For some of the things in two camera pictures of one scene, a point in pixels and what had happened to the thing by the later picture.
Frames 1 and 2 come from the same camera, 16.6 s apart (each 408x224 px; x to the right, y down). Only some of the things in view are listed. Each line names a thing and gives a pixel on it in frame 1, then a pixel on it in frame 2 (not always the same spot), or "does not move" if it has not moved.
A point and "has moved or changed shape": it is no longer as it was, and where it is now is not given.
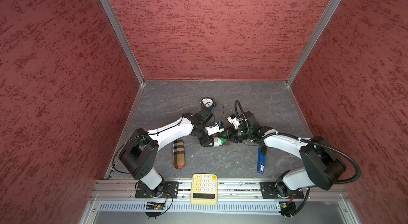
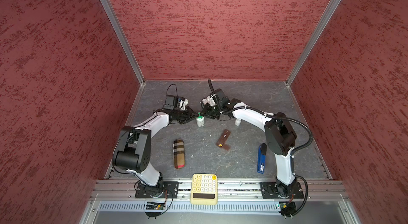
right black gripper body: x=240 y=134 -> x=213 y=111
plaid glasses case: x=179 y=153 does not move
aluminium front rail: x=228 y=191 does not move
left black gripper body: x=202 y=135 -> x=180 y=115
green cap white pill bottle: x=218 y=141 has moved or changed shape
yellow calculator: x=204 y=189 does not move
